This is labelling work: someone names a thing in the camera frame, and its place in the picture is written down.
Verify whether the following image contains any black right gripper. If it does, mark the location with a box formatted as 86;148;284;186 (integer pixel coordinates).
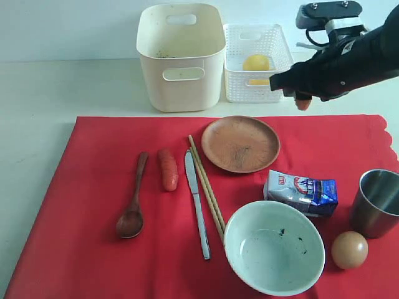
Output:
269;39;371;102

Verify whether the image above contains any orange fried food piece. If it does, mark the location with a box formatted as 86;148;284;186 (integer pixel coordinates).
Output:
296;99;312;111

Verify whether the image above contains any orange cheese wedge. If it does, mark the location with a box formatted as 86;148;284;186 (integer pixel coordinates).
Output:
248;67;273;85

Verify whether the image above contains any yellow lemon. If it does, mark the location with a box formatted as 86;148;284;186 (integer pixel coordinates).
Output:
243;54;270;71

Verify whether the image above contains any stainless steel cup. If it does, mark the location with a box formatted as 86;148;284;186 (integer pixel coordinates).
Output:
350;169;398;239

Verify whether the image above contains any red salmon sushi piece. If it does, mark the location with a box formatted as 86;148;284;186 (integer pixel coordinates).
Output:
158;148;179;192

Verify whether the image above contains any brown egg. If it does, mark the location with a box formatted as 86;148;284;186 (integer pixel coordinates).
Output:
331;231;368;270

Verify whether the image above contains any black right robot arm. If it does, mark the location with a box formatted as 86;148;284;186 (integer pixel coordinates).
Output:
269;1;398;102

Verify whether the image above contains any white lattice plastic basket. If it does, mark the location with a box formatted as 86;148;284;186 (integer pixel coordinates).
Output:
224;24;293;103

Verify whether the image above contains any brown wooden plate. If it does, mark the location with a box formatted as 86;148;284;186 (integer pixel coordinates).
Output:
201;115;281;174

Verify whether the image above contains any blue white milk carton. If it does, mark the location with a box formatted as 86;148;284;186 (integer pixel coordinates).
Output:
263;170;338;217

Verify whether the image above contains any right wooden chopstick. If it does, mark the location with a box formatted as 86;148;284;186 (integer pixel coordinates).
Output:
188;135;226;232

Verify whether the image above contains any wooden chopstick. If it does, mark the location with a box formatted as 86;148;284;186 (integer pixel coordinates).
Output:
188;135;226;232
190;146;224;245

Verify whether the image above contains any left wooden chopstick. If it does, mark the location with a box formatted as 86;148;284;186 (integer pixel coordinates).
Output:
190;146;224;245

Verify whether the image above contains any cream plastic bin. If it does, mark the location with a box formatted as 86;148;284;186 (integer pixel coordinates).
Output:
137;3;226;112

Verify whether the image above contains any stainless steel table knife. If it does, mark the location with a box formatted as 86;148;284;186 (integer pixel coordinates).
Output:
185;149;211;260

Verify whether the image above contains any pale green ceramic bowl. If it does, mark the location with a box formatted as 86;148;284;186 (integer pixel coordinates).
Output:
224;201;325;297

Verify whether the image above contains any red tablecloth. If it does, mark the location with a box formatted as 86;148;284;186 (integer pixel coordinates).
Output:
5;115;398;298

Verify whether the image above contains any brown wooden spoon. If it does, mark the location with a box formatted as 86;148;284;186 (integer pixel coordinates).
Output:
116;152;148;239

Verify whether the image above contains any black cable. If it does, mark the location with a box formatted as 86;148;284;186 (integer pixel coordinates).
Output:
304;28;330;50

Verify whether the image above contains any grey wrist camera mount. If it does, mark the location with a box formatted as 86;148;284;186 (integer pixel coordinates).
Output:
296;1;367;42

